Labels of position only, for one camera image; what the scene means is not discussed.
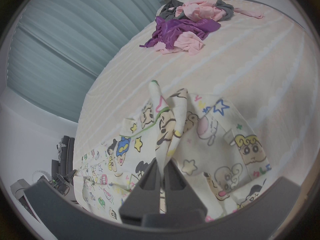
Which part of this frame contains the black chest of drawers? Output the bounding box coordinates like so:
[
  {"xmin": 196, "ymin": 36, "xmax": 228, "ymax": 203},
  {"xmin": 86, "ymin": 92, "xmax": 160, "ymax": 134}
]
[{"xmin": 58, "ymin": 135, "xmax": 76, "ymax": 177}]

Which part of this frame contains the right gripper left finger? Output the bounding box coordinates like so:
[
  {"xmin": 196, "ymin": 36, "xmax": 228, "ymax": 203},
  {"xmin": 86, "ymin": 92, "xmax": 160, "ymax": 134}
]
[{"xmin": 119, "ymin": 158, "xmax": 161, "ymax": 225}]

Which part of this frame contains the blue-green curtain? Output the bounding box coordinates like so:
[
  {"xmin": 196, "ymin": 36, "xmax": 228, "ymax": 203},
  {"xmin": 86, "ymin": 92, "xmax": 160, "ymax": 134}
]
[{"xmin": 6, "ymin": 0, "xmax": 175, "ymax": 123}]

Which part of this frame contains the bed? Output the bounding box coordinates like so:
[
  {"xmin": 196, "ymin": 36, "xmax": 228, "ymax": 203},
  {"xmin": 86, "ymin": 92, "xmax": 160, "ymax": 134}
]
[{"xmin": 72, "ymin": 0, "xmax": 320, "ymax": 219}]

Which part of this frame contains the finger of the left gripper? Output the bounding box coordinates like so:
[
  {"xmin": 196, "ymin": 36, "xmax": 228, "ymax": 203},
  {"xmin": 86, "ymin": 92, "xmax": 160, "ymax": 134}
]
[{"xmin": 64, "ymin": 169, "xmax": 77, "ymax": 182}]

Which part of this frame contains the white printed pyjama top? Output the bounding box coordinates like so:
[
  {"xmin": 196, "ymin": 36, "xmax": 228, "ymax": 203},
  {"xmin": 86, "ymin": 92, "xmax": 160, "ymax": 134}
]
[{"xmin": 74, "ymin": 80, "xmax": 273, "ymax": 222}]

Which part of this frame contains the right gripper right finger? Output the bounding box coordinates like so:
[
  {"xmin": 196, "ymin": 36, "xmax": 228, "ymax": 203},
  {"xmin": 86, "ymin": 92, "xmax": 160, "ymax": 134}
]
[{"xmin": 164, "ymin": 159, "xmax": 208, "ymax": 223}]

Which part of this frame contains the pile of clothes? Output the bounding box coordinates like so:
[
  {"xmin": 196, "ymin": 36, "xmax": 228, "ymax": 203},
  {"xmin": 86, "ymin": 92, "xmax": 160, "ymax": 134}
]
[{"xmin": 139, "ymin": 0, "xmax": 264, "ymax": 56}]

